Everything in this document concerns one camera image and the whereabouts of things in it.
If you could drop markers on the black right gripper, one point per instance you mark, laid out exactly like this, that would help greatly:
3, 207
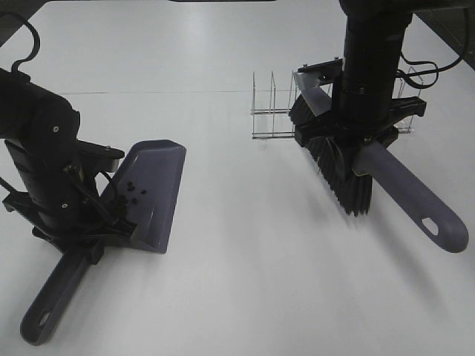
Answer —
315, 120

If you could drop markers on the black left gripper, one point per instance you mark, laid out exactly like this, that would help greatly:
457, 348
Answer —
65, 229

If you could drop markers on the pile of coffee beans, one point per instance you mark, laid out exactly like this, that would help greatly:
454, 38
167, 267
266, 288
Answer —
131, 193

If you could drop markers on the purple hand brush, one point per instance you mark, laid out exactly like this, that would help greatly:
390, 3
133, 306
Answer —
350, 166

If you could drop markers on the purple plastic dustpan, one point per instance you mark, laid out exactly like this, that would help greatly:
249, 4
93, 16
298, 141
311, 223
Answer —
156, 165

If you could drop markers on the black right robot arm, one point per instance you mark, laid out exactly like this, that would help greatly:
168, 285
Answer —
345, 117

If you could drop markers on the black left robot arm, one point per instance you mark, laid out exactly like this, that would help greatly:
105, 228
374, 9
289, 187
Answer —
61, 200

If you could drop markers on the chrome wire dish rack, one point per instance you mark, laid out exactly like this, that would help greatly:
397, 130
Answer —
275, 123

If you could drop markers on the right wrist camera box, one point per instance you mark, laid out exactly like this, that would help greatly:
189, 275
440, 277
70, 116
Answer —
313, 76

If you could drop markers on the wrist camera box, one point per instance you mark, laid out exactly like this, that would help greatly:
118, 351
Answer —
313, 76
95, 158

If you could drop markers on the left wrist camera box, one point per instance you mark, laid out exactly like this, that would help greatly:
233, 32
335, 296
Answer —
95, 158

